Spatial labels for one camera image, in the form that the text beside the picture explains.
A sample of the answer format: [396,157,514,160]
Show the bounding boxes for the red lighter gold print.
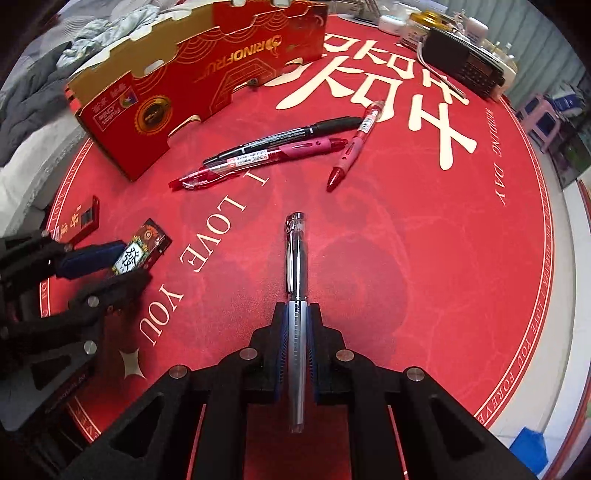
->
[52,195,101,244]

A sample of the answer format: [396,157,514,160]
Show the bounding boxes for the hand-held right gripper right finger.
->
[307,303,539,480]

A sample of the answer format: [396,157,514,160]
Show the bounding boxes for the red cardboard box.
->
[65,0,329,182]

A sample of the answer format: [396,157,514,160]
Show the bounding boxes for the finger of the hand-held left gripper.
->
[0,268,153,402]
[0,231,126,282]

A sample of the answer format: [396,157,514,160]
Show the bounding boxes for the silver metal pen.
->
[283,211,319,435]

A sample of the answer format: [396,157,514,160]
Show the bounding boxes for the red pen with pink grip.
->
[168,137,349,191]

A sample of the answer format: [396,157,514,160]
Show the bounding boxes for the pink plastic stool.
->
[513,92,563,151]

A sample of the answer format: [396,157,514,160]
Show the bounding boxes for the grey blanket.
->
[0,44,86,164]

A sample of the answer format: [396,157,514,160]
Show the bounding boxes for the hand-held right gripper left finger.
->
[60,302,289,480]

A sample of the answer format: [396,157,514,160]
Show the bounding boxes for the white container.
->
[379,14,414,35]

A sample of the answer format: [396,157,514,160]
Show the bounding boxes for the jar with gold lid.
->
[399,10,446,51]

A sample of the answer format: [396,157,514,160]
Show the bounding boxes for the round red printed mat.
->
[39,11,578,480]

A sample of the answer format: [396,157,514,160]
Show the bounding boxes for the black pen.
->
[202,116,363,168]

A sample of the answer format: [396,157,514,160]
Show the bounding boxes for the crumpled grey cloth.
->
[58,4,160,68]

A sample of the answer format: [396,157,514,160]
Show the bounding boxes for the black radio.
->
[422,27,506,100]

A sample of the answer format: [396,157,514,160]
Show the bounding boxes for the blue plastic object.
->
[508,427,548,462]

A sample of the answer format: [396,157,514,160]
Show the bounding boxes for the white bedding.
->
[0,122,90,227]

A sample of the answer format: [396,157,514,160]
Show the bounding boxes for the slim red pen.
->
[326,100,386,193]

